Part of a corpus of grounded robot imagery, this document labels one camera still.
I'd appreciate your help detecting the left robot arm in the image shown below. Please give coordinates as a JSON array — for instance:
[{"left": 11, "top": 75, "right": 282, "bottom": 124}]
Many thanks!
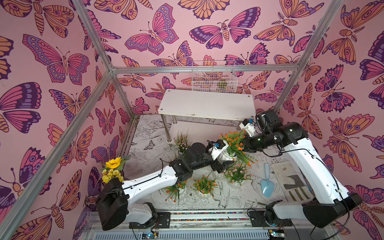
[{"left": 96, "top": 142, "right": 236, "bottom": 231}]

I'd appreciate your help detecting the pink potted plant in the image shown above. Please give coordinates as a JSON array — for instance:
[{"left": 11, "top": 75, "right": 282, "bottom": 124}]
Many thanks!
[
  {"left": 174, "top": 132, "right": 190, "bottom": 155},
  {"left": 224, "top": 164, "right": 253, "bottom": 185}
]

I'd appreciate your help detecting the white wire basket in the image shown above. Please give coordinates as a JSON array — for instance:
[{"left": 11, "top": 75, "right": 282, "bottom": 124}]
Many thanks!
[{"left": 191, "top": 65, "right": 238, "bottom": 94}]

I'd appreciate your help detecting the light blue garden trowel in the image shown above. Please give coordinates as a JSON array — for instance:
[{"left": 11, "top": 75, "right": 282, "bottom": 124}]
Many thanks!
[{"left": 261, "top": 163, "right": 275, "bottom": 198}]

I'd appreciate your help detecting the sunflower bouquet in vase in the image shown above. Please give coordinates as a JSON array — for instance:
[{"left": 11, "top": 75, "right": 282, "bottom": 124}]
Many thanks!
[{"left": 101, "top": 155, "right": 130, "bottom": 185}]

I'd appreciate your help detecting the white two-tier rack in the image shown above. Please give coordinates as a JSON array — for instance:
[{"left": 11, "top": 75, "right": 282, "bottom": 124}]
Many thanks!
[{"left": 159, "top": 90, "right": 256, "bottom": 144}]

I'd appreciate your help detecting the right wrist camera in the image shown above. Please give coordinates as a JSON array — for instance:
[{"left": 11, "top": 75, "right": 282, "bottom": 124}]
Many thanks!
[{"left": 239, "top": 119, "right": 257, "bottom": 137}]

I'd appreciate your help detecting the pink potted plant back left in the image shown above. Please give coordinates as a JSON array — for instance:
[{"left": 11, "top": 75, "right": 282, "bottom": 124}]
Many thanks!
[{"left": 174, "top": 132, "right": 190, "bottom": 155}]

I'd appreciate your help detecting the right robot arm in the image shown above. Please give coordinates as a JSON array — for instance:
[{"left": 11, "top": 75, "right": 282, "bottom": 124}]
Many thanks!
[{"left": 238, "top": 110, "right": 363, "bottom": 228}]

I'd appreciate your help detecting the pink potted plant far right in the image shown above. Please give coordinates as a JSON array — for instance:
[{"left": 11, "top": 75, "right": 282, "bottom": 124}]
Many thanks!
[{"left": 224, "top": 164, "right": 253, "bottom": 185}]

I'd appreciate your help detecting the orange potted plant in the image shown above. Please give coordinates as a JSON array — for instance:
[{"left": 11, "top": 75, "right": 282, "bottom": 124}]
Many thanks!
[
  {"left": 191, "top": 175, "right": 218, "bottom": 197},
  {"left": 162, "top": 181, "right": 187, "bottom": 203},
  {"left": 219, "top": 131, "right": 258, "bottom": 167}
]

